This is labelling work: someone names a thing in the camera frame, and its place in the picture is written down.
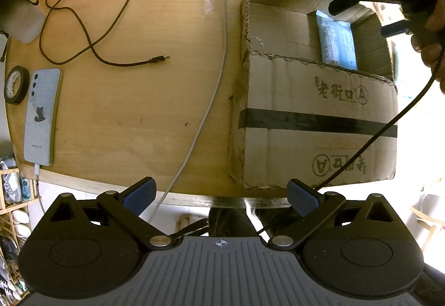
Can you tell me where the brown cardboard box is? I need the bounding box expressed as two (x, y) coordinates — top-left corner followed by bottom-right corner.
(229, 0), (398, 189)

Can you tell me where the blue tissue pack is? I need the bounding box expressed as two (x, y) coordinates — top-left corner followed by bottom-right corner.
(315, 10), (357, 70)

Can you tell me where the person's right hand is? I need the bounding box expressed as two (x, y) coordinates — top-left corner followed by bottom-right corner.
(411, 0), (445, 93)

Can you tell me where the wooden shoe rack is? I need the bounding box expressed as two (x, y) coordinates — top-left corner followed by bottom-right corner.
(1, 166), (35, 305)

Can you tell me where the light blue smartphone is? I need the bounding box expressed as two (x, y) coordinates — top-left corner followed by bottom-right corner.
(23, 68), (62, 166)

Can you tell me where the white charging cable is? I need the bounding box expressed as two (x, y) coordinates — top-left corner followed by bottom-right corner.
(149, 0), (235, 223)

